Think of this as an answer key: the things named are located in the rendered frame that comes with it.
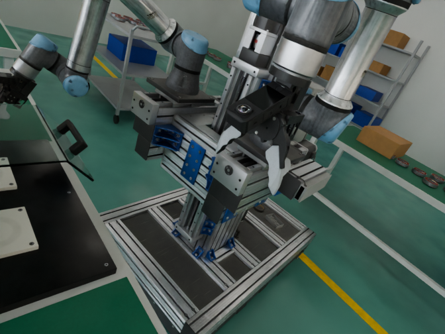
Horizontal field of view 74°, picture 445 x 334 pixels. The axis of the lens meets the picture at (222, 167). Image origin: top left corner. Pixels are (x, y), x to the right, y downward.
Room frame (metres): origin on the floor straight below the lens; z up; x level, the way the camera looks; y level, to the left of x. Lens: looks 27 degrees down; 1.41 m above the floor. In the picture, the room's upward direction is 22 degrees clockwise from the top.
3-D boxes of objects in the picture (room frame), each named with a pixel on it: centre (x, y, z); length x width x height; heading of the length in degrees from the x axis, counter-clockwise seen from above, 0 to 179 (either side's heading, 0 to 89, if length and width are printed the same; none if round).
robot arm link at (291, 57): (0.51, -0.05, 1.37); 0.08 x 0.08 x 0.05
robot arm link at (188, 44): (1.29, 0.30, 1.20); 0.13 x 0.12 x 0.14; 47
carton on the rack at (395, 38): (6.48, -2.12, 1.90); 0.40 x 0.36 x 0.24; 142
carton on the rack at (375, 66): (6.51, -2.07, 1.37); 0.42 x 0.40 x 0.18; 51
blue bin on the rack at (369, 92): (6.39, -2.20, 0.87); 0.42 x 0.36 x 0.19; 142
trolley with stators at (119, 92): (3.21, 1.35, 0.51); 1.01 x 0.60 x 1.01; 50
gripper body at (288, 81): (0.52, -0.05, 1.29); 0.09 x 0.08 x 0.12; 149
